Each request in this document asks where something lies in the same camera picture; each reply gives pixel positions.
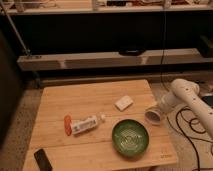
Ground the black phone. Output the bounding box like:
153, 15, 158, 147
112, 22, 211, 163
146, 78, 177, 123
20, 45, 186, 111
34, 149, 52, 171

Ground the green ceramic bowl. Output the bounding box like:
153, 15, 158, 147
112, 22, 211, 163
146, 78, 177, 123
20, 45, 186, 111
112, 119, 149, 157

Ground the black round object on shelf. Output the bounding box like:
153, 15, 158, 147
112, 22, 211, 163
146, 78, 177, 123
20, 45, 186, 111
118, 49, 146, 56

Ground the white ceramic cup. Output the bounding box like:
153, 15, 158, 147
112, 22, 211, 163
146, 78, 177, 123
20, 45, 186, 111
145, 106, 163, 125

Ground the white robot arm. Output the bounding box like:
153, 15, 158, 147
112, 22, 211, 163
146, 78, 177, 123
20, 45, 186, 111
157, 79, 213, 139

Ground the white soap bar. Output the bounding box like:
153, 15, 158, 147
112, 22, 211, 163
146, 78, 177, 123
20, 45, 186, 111
115, 96, 133, 111

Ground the black cable on floor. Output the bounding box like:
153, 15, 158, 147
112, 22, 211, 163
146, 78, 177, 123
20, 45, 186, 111
165, 105, 213, 171

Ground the wooden table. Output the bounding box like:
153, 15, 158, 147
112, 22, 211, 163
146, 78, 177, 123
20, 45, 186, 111
23, 80, 178, 171

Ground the orange carrot toy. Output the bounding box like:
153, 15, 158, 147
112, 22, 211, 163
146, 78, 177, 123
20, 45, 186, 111
64, 115, 72, 136

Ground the white tube with label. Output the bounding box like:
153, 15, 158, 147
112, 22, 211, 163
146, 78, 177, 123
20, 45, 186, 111
71, 114, 106, 135

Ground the white metal shelf rack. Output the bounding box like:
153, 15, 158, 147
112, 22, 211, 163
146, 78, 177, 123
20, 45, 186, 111
0, 0, 213, 83

